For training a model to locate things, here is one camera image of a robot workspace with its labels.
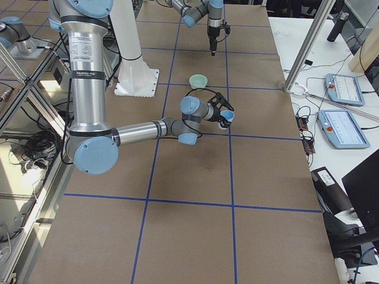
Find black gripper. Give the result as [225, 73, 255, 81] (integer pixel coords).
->
[209, 104, 230, 130]
[207, 25, 221, 56]

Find light blue plastic cup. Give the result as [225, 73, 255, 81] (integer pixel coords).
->
[220, 110, 235, 126]

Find mint green bowl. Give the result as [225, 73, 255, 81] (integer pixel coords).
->
[189, 74, 208, 89]

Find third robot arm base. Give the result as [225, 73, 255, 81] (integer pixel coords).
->
[1, 16, 51, 60]

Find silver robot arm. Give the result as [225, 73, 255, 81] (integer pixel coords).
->
[165, 0, 228, 56]
[49, 1, 232, 175]

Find small red circuit board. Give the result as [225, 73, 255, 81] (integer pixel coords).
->
[296, 117, 309, 131]

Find lower blue teach pendant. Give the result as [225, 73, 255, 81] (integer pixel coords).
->
[317, 109, 370, 149]

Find blue teach pendant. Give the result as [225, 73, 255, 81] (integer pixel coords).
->
[325, 73, 365, 107]
[317, 109, 370, 149]

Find upper blue teach pendant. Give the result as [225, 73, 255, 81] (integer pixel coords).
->
[325, 73, 365, 107]

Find black cylindrical bottle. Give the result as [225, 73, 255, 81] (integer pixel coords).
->
[327, 12, 349, 42]

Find black box with label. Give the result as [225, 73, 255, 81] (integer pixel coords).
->
[311, 167, 353, 215]

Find metal rod on table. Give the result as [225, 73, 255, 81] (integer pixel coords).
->
[303, 92, 379, 121]

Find black monitor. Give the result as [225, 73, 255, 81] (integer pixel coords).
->
[342, 153, 378, 231]

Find wooden board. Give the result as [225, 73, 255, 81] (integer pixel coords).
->
[348, 0, 379, 73]

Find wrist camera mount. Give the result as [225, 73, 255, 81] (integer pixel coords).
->
[208, 92, 235, 111]
[220, 20, 231, 35]

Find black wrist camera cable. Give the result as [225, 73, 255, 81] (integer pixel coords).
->
[159, 87, 220, 140]

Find white column pedestal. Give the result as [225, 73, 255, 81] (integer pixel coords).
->
[110, 0, 159, 98]

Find aluminium frame post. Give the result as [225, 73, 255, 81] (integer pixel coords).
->
[283, 0, 335, 93]

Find coiled black cables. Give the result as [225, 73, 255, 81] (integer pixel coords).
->
[8, 130, 60, 172]

